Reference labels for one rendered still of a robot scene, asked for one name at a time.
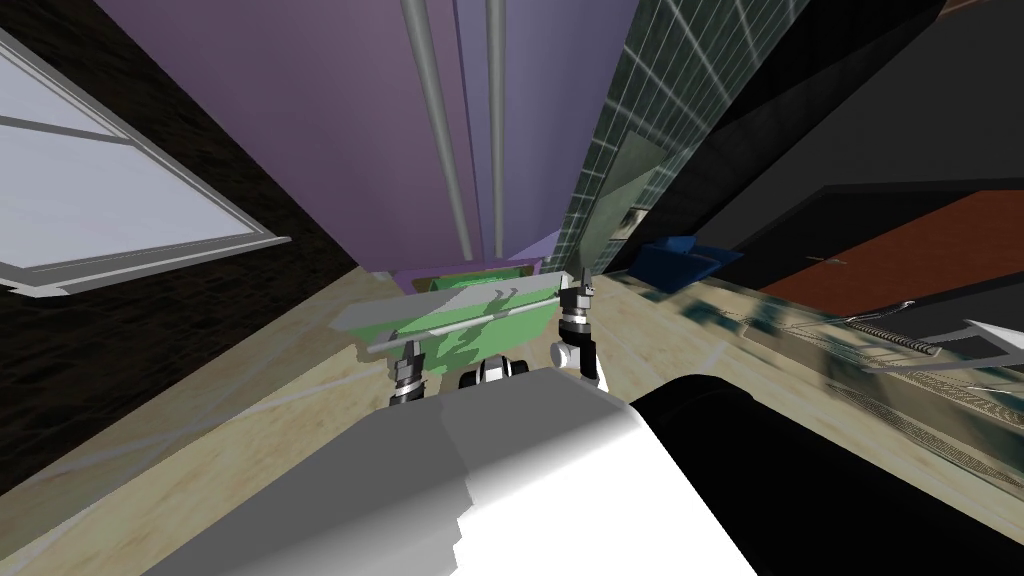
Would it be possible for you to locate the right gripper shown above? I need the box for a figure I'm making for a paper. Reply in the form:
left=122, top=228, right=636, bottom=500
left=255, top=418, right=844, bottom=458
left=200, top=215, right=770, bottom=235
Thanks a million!
left=559, top=267, right=596, bottom=322

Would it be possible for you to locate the brown cabinet door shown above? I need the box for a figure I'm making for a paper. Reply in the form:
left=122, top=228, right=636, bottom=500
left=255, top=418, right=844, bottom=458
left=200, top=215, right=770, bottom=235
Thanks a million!
left=755, top=189, right=1024, bottom=318

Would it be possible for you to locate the grey fridge door handle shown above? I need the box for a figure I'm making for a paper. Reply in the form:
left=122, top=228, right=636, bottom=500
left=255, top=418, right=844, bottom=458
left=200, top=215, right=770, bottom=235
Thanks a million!
left=399, top=0, right=476, bottom=262
left=484, top=0, right=509, bottom=260

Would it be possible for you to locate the white framed window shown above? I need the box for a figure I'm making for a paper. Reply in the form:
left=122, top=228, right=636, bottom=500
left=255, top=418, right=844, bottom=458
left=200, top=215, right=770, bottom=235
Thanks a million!
left=0, top=27, right=293, bottom=299

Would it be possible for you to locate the grey and green fridge drawer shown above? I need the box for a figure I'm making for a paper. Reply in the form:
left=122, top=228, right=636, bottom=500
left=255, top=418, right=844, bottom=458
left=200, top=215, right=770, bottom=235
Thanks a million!
left=328, top=269, right=574, bottom=378

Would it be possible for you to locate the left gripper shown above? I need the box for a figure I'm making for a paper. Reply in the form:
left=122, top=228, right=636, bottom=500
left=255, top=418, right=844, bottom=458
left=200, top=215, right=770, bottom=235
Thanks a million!
left=395, top=339, right=426, bottom=386

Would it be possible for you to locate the grey drawer handle bar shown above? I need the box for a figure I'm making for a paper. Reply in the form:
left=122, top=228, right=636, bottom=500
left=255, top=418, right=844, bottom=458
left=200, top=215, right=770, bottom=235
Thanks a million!
left=365, top=296, right=562, bottom=354

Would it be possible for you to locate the blue box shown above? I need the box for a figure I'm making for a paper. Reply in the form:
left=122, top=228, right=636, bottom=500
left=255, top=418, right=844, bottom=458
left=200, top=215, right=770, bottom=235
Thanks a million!
left=627, top=234, right=745, bottom=294

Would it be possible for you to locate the purple fridge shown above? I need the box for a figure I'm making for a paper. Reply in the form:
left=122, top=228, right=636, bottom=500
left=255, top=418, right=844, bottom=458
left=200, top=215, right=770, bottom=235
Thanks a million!
left=91, top=0, right=641, bottom=283

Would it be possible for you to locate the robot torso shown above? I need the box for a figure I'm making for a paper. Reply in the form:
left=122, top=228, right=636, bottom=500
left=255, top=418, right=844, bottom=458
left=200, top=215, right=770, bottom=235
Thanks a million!
left=143, top=355, right=758, bottom=576

